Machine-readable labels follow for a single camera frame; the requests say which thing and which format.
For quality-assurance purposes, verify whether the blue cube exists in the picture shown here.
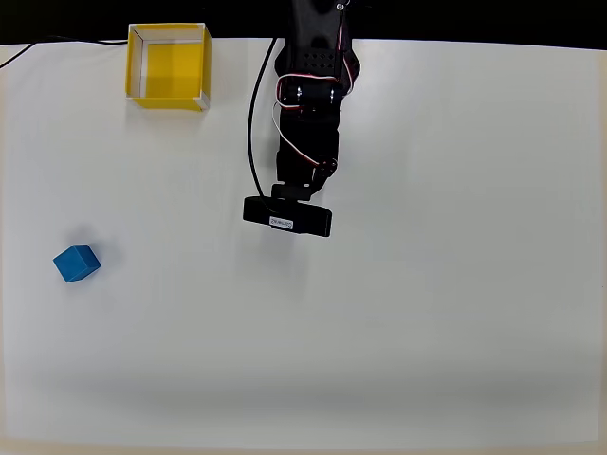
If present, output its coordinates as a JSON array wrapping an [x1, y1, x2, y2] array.
[[52, 244, 102, 284]]

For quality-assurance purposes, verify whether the yellow open box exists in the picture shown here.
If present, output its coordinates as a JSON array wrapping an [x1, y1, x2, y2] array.
[[125, 22, 212, 114]]

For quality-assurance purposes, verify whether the black webcam with white label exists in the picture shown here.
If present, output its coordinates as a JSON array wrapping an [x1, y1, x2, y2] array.
[[242, 183, 333, 239]]

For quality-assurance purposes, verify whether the red white arm servo wire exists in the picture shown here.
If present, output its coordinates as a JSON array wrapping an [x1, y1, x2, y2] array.
[[276, 2, 358, 103]]

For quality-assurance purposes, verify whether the thin black cable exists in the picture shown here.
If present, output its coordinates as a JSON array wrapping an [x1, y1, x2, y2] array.
[[0, 36, 130, 68]]

